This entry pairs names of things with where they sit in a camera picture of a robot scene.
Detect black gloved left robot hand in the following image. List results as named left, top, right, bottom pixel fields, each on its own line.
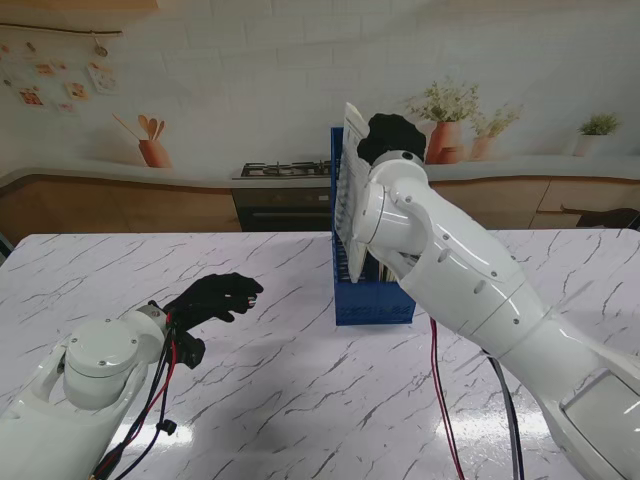
left=163, top=273, right=265, bottom=334

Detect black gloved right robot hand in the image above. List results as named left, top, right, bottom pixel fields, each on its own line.
left=356, top=113, right=429, bottom=165

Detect white printed worksheet booklet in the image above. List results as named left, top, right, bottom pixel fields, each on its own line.
left=333, top=102, right=374, bottom=284

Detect light blue cover book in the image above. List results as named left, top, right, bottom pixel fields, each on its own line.
left=377, top=257, right=401, bottom=284

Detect gas hob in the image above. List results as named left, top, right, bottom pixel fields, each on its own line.
left=238, top=159, right=334, bottom=180

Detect blue plastic file holder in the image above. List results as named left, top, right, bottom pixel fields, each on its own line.
left=330, top=125, right=416, bottom=327

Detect hanging white note card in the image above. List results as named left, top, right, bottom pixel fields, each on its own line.
left=87, top=62, right=119, bottom=95

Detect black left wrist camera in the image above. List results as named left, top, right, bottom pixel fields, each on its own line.
left=174, top=332, right=206, bottom=370

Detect left arm red black cables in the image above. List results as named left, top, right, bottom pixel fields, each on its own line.
left=89, top=312, right=184, bottom=480

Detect arm red black cables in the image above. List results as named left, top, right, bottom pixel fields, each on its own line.
left=89, top=312, right=184, bottom=480
left=428, top=314, right=526, bottom=480

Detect right arm red black cables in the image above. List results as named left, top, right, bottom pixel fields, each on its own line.
left=428, top=314, right=526, bottom=480

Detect wooden hanging rail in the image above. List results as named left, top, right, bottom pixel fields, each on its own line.
left=0, top=22, right=124, bottom=37

